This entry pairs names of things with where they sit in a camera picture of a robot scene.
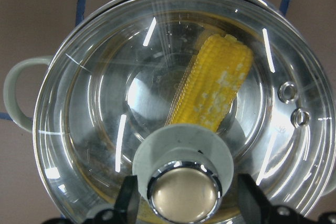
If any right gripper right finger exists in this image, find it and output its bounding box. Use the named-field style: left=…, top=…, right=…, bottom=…
left=238, top=174, right=272, bottom=221

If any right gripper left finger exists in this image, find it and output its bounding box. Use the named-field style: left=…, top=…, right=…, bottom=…
left=113, top=175, right=141, bottom=221

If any yellow corn cob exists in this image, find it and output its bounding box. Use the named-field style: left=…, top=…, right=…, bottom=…
left=165, top=34, right=253, bottom=132

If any glass pot lid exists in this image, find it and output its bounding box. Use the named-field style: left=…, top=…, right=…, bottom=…
left=33, top=0, right=335, bottom=223

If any pale green cooking pot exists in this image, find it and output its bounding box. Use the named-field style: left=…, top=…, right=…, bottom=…
left=3, top=0, right=336, bottom=224

